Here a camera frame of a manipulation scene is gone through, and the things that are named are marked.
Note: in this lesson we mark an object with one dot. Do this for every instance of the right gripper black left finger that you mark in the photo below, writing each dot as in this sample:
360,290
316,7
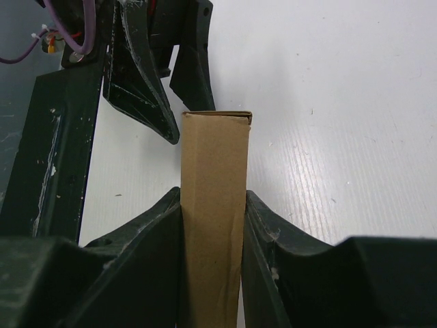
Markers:
127,278

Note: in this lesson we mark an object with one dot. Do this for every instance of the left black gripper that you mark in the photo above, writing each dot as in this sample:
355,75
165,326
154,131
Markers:
141,36

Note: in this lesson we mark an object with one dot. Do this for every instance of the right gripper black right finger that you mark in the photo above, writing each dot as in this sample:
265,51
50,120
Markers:
292,279

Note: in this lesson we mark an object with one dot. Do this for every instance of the brown cardboard box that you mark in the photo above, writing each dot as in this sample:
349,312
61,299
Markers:
214,157

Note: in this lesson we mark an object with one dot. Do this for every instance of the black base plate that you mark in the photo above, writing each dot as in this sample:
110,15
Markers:
46,190

